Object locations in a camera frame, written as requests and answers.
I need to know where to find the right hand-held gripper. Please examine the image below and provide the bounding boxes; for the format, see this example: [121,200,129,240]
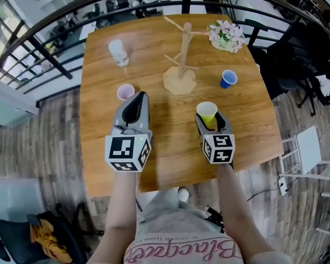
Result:
[195,109,236,166]

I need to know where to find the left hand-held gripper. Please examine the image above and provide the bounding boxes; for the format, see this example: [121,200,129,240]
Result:
[104,91,152,173]

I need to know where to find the yellow plastic cup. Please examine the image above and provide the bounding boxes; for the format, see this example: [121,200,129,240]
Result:
[196,101,218,129]

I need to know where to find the red plastic cup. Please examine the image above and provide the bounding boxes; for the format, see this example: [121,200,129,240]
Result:
[117,83,135,101]

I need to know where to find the blue plastic cup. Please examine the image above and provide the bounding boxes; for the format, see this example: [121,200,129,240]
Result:
[219,69,238,89]

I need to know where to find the wooden cup tree stand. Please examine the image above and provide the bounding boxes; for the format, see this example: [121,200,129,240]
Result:
[162,15,211,95]

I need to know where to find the person's left forearm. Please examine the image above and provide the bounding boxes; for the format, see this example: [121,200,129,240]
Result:
[86,170,140,264]

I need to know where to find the person's right forearm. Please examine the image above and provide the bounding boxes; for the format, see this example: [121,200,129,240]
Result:
[217,163,278,261]

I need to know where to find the clear plastic cup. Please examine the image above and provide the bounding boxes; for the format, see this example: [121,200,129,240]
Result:
[108,39,130,68]

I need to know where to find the person's white shoe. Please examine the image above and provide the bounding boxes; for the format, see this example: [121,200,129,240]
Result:
[177,187,190,203]

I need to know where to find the pink flowers in pot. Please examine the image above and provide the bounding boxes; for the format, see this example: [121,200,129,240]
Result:
[207,20,247,54]

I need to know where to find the white power strip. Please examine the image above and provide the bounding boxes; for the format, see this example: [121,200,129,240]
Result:
[278,176,289,197]

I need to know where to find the person's grey trousers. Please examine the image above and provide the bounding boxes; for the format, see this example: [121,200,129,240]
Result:
[147,188,207,222]

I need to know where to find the black clip device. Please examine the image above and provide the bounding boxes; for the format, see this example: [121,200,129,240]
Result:
[205,205,226,233]

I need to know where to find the white folding chair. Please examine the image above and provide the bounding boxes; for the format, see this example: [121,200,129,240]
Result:
[279,125,330,181]

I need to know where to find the white crumpled cloth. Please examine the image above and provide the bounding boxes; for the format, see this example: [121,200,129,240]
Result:
[318,75,330,97]

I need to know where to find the white shirt pink print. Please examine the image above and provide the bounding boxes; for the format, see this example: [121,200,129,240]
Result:
[123,216,292,264]

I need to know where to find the white cabinet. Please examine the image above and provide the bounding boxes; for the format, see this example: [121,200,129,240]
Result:
[0,178,45,225]

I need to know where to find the mustard yellow cloth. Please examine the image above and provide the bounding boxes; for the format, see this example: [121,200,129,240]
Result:
[29,218,74,263]

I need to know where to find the large glass window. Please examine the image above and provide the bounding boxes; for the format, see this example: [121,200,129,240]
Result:
[0,0,31,65]

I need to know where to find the black floor cable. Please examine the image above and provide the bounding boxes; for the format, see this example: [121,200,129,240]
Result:
[247,176,299,202]

